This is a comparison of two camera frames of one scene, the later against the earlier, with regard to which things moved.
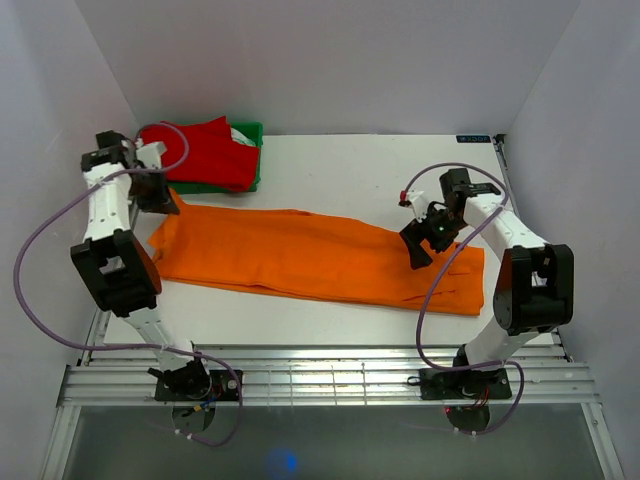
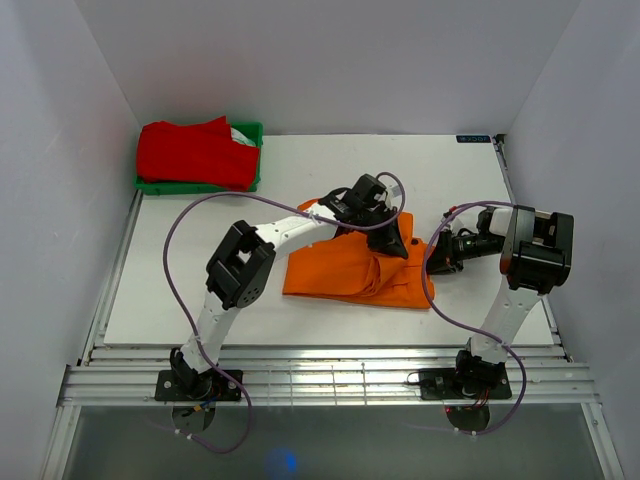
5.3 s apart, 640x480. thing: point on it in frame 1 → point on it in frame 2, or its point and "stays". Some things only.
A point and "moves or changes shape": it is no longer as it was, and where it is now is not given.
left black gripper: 162,202 → 390,242
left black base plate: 224,387 stays
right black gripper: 416,232 → 442,259
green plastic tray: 256,131 stays
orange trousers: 311,254 moves or changes shape
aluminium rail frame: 120,376 stays
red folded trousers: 214,156 stays
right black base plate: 476,384 stays
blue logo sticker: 473,139 stays
